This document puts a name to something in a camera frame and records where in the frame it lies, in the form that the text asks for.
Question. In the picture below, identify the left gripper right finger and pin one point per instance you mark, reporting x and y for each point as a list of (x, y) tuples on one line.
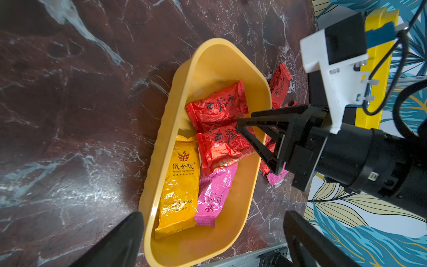
[(308, 247)]

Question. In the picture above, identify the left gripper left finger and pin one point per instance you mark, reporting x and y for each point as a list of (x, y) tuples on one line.
[(119, 248)]

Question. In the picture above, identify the pink tea bag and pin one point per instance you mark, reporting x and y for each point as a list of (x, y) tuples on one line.
[(274, 179), (213, 191)]

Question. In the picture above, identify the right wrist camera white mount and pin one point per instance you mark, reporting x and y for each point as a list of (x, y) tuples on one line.
[(335, 52)]

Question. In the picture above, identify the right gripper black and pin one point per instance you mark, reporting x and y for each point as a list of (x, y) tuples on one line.
[(387, 167)]

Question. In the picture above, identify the small orange tea bag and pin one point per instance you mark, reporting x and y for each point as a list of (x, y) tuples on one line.
[(179, 198)]

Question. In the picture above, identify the yellow black toolbox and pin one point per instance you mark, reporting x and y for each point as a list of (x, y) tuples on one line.
[(354, 114)]

